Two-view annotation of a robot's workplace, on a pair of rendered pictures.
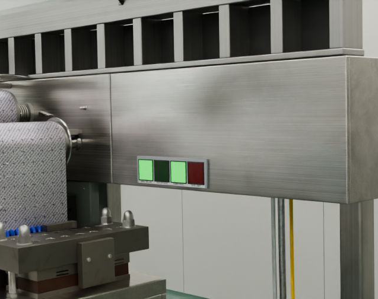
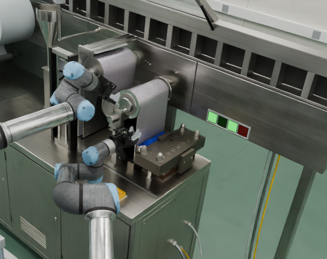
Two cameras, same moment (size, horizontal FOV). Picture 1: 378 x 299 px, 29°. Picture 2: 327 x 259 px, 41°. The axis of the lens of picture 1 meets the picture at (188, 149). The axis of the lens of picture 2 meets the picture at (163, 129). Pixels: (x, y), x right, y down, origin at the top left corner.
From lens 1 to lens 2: 1.13 m
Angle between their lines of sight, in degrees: 29
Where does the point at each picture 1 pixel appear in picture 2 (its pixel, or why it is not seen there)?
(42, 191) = (156, 119)
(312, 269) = not seen: hidden behind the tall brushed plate
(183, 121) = (240, 105)
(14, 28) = (130, 6)
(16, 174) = (148, 115)
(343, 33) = not seen: outside the picture
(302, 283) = not seen: hidden behind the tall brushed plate
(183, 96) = (243, 94)
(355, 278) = (306, 184)
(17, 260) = (158, 170)
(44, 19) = (154, 12)
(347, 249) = (306, 172)
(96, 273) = (186, 166)
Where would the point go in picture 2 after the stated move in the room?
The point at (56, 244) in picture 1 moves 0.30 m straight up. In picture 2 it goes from (172, 159) to (180, 105)
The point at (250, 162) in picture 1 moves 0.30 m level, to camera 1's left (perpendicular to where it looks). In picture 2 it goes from (274, 138) to (213, 136)
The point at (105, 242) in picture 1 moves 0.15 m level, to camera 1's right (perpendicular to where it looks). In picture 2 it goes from (191, 152) to (219, 153)
